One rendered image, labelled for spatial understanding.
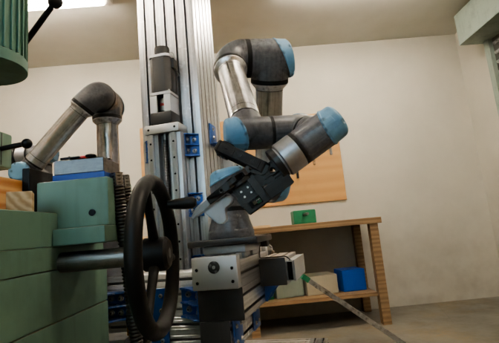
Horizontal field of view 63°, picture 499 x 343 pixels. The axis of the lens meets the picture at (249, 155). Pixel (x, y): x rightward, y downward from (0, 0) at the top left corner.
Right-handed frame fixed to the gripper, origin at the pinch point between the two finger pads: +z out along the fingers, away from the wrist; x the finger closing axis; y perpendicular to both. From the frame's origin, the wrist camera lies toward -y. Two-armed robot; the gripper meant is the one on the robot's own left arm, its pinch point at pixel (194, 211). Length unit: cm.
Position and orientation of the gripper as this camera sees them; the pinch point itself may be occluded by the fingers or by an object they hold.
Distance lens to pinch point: 84.9
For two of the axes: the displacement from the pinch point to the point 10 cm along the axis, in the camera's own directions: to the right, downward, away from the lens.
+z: -8.1, 5.9, -0.6
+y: 5.9, 7.9, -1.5
